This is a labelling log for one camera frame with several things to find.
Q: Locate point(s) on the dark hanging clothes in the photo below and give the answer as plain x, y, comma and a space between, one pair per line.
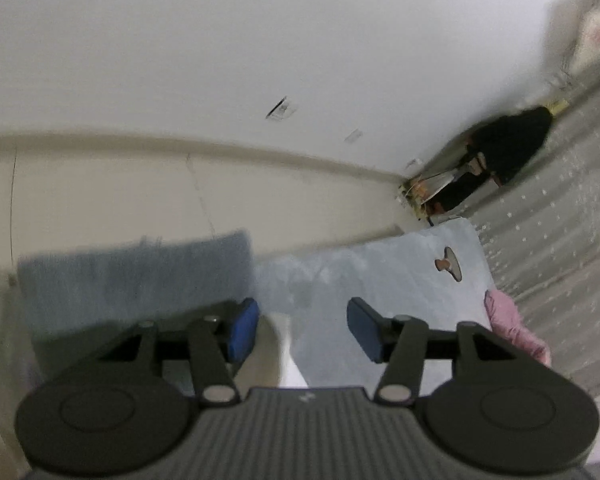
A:
505, 145

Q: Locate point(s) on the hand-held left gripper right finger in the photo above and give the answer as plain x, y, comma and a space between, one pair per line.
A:
365, 330

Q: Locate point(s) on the white plastic bag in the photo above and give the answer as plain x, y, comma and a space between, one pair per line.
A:
430, 190

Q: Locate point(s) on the pink quilt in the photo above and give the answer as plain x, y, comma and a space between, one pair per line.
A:
515, 325

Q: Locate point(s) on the white sweatshirt with orange print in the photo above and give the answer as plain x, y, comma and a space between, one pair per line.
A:
285, 355

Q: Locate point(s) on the grey bed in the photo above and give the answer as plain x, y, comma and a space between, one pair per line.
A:
380, 270

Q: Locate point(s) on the star-print grey curtain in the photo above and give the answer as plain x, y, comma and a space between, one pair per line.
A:
555, 235

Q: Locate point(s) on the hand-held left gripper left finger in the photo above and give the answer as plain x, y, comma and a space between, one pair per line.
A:
242, 330

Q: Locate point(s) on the white air conditioner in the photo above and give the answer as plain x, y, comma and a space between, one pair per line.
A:
590, 30

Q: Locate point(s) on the framed white wall socket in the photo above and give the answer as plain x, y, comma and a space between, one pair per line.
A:
281, 108

